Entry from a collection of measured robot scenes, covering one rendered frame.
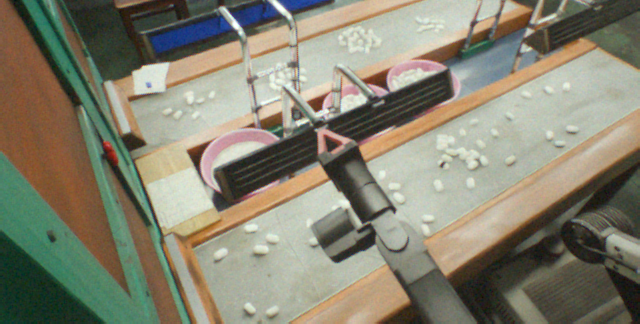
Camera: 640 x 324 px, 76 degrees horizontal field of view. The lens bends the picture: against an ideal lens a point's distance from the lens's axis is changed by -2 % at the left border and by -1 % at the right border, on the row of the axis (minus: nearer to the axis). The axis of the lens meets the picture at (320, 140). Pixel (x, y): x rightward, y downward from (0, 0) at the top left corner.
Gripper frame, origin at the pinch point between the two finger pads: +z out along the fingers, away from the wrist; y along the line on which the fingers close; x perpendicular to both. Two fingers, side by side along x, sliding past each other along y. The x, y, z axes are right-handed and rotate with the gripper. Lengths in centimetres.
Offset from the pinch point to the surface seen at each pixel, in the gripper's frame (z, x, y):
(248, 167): 7.4, -15.9, 6.0
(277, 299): -6.3, -29.6, 38.7
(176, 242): 12.3, -42.1, 21.8
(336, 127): 9.4, 4.0, 12.8
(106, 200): -3.6, -31.2, -18.0
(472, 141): 14, 44, 64
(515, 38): 59, 104, 93
